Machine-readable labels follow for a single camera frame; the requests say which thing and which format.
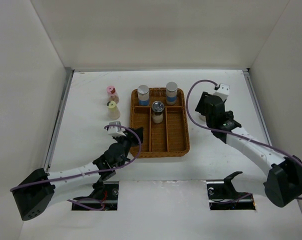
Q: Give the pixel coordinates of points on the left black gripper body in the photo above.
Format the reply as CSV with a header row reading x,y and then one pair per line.
x,y
126,141

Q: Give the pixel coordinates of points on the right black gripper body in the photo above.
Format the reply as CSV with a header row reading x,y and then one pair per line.
x,y
209,122

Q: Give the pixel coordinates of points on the yellow cap spice bottle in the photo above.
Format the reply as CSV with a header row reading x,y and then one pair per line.
x,y
113,111

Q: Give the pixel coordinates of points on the silver grinder spice bottle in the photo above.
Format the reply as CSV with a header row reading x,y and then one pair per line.
x,y
157,111

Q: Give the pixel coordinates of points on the blue label silver-cap jar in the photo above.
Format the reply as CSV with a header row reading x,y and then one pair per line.
x,y
143,95

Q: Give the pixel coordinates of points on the dark lid spice jar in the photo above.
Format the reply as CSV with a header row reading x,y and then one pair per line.
x,y
202,117

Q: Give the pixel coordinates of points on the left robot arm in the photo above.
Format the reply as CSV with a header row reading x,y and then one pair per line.
x,y
41,189

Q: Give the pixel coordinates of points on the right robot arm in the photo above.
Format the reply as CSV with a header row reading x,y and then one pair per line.
x,y
283,182

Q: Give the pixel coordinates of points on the brown wicker divided tray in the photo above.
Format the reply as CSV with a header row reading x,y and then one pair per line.
x,y
169,138

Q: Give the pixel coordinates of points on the pink cap spice bottle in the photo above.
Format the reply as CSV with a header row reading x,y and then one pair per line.
x,y
112,94

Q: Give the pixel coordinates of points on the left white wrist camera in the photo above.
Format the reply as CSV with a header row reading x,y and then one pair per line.
x,y
115,130

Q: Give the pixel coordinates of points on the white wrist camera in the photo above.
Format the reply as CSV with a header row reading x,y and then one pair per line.
x,y
222,90
115,130

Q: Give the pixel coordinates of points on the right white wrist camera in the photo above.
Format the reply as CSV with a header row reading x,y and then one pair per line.
x,y
222,90

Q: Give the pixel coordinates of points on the right aluminium frame rail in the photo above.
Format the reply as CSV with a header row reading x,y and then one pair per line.
x,y
258,111

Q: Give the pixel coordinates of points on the aluminium frame rail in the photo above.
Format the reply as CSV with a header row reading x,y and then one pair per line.
x,y
258,111
58,120

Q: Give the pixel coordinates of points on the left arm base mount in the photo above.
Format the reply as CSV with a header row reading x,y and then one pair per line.
x,y
105,198

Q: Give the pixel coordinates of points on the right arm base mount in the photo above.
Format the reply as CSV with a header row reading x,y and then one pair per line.
x,y
223,196

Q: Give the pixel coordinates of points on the left aluminium frame rail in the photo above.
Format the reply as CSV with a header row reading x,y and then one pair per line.
x,y
58,120

